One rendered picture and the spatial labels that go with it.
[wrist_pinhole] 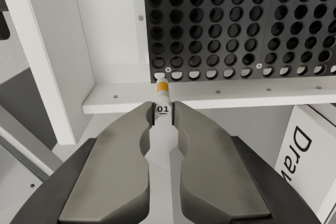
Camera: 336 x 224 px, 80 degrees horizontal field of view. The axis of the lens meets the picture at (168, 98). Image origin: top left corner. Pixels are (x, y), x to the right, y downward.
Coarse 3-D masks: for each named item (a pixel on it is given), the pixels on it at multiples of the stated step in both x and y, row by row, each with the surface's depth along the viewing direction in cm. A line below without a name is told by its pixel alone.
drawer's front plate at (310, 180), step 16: (304, 112) 30; (288, 128) 34; (304, 128) 30; (320, 128) 27; (288, 144) 34; (304, 144) 30; (320, 144) 27; (288, 160) 35; (304, 160) 31; (320, 160) 27; (304, 176) 31; (320, 176) 28; (304, 192) 31; (320, 192) 28; (320, 208) 28
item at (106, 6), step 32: (96, 0) 23; (128, 0) 23; (96, 32) 25; (128, 32) 25; (96, 64) 26; (128, 64) 27; (96, 96) 24; (128, 96) 24; (192, 96) 24; (224, 96) 23; (256, 96) 23; (288, 96) 23; (320, 96) 23
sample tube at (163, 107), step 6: (162, 78) 17; (156, 84) 17; (162, 84) 16; (156, 90) 16; (162, 90) 15; (168, 90) 16; (156, 96) 15; (162, 96) 14; (168, 96) 15; (156, 102) 14; (162, 102) 14; (168, 102) 14; (156, 108) 14; (162, 108) 14; (168, 108) 14; (162, 114) 14; (168, 114) 14
